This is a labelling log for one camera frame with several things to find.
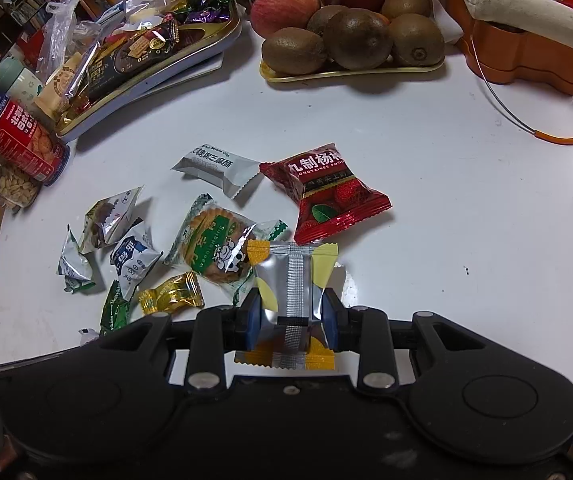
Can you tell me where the glass peanut jar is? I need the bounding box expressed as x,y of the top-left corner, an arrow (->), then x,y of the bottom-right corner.
0,156 -> 40,208

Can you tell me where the gold tray full of snacks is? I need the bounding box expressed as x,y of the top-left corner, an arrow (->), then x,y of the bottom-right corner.
55,1 -> 242,143

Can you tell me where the dark green candy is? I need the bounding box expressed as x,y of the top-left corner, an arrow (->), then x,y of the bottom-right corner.
100,281 -> 130,335

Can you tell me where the green white snack packet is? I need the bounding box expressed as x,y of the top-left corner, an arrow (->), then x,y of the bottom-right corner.
58,226 -> 96,294

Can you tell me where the brown dried fruit packet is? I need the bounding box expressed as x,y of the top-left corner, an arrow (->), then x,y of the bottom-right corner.
79,186 -> 142,254

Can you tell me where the white grey snack packet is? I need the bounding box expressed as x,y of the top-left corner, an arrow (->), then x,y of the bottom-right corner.
172,144 -> 260,198

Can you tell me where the black cracker packet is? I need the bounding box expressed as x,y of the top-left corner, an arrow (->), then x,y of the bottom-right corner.
82,15 -> 179,103

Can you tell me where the left kiwi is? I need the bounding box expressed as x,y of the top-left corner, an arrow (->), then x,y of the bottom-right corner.
262,27 -> 327,76

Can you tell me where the clear plastic bag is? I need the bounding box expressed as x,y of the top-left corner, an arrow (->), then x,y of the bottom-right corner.
36,0 -> 80,84

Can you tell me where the orange leather bag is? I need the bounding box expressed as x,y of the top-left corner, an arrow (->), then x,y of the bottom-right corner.
445,0 -> 573,145

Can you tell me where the kiwi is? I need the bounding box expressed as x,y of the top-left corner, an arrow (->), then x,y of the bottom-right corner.
388,13 -> 446,67
262,27 -> 327,76
323,9 -> 393,70

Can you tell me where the silver yellow snack packet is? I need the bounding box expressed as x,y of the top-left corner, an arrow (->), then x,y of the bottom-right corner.
234,240 -> 338,370

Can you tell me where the red bayberry snack packet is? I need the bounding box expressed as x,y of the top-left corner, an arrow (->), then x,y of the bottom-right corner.
259,143 -> 391,245

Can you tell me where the fruit plate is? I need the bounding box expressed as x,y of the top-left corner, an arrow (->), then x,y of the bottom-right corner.
259,61 -> 445,84

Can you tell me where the red biscuit can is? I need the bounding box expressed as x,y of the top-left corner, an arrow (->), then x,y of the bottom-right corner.
0,96 -> 70,185

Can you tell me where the left red apple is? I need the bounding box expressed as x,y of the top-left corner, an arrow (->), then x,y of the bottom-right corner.
250,0 -> 320,38

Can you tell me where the gold candy wrapper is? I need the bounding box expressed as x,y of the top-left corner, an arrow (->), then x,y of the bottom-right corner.
138,271 -> 205,315

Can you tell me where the right kiwi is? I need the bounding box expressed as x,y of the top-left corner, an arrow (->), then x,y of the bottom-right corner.
388,13 -> 446,67

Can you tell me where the green biscuit packet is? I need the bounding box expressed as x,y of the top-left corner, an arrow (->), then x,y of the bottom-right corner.
164,193 -> 288,307

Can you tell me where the blue white milk candy packet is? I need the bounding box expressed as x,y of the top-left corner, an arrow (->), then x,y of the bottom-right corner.
110,219 -> 163,301

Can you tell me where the mint green cup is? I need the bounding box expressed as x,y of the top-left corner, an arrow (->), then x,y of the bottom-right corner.
0,58 -> 44,108

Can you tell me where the front centre kiwi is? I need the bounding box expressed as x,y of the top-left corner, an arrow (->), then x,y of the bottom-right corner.
323,9 -> 393,70

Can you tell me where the white padded handle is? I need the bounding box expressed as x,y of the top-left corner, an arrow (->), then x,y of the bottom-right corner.
464,0 -> 573,49

